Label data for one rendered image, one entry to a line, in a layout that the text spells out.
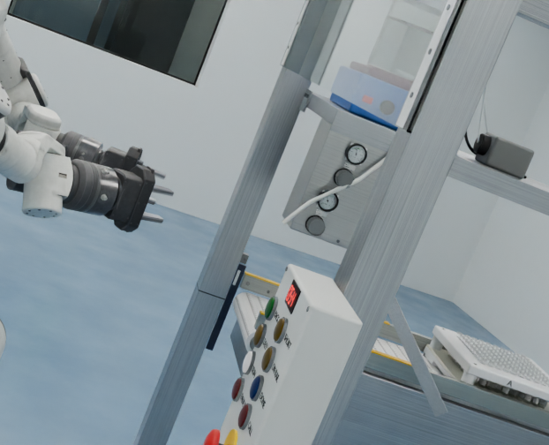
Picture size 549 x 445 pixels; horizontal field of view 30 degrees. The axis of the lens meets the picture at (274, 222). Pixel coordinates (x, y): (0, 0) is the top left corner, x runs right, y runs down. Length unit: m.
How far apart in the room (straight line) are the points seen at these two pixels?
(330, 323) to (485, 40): 0.36
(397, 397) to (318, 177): 0.47
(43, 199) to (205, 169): 5.52
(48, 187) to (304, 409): 0.77
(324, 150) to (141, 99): 5.28
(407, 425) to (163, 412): 0.55
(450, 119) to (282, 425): 0.39
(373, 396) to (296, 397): 0.91
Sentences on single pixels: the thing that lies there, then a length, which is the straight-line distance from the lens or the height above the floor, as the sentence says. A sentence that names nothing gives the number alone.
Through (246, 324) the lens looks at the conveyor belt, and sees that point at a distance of 1.97.
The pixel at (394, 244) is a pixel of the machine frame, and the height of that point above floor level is 1.18.
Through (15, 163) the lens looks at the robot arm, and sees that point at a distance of 1.60.
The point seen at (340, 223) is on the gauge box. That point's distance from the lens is 1.83.
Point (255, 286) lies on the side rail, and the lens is 2.15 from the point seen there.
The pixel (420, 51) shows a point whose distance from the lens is 1.22.
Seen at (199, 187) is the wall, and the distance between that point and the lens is 7.23.
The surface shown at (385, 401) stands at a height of 0.79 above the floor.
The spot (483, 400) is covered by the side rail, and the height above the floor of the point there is 0.85.
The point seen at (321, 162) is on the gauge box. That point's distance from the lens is 1.80.
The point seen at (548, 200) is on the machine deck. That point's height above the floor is 1.26.
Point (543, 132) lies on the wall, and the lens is 7.84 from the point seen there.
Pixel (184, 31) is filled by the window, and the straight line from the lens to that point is 7.13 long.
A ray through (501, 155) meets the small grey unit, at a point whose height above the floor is 1.30.
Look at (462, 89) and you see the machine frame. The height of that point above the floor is 1.37.
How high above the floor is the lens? 1.33
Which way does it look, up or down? 9 degrees down
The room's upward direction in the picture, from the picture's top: 22 degrees clockwise
